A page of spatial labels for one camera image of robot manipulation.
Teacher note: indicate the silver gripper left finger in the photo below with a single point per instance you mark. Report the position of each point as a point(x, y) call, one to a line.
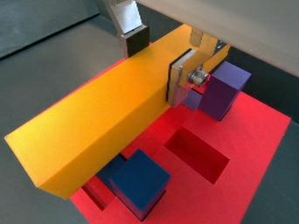
point(132, 32)

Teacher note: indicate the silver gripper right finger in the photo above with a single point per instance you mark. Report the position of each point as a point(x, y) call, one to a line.
point(185, 69)

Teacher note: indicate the yellow rectangular block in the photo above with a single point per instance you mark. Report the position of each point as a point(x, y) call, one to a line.
point(73, 137)

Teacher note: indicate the red insertion board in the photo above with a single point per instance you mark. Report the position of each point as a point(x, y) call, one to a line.
point(214, 158)

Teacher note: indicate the purple U-shaped block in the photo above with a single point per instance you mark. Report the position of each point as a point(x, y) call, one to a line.
point(225, 83)

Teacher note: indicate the dark blue U-shaped block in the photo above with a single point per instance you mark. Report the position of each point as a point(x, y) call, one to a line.
point(137, 180)

